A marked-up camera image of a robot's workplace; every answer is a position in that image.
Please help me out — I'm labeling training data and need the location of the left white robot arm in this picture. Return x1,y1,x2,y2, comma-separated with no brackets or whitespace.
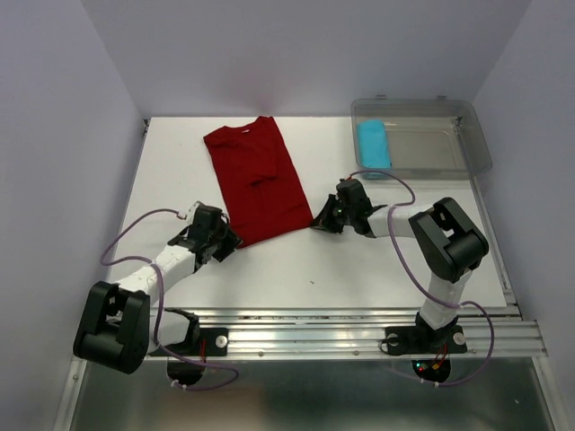
73,202,242,374

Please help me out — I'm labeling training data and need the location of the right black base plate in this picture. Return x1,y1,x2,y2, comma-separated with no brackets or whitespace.
379,326,468,356

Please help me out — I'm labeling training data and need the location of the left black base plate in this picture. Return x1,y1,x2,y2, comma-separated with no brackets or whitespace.
165,327,228,358

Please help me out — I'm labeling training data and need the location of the aluminium mounting rail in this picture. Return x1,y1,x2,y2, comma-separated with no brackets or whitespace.
195,304,547,361

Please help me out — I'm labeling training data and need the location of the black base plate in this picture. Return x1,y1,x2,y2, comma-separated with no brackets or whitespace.
165,327,228,358
379,326,468,356

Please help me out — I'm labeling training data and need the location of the red t shirt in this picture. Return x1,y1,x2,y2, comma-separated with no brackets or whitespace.
203,116,313,248

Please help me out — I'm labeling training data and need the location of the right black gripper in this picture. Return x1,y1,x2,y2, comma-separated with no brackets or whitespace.
308,193,354,233

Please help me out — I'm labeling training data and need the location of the rolled light blue t shirt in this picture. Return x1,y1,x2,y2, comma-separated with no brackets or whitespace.
357,119,392,169

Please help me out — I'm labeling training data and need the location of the clear plastic bin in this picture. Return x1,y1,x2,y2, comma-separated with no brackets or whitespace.
351,98,492,180

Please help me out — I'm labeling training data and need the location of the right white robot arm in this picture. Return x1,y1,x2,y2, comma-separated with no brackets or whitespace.
311,178,489,356

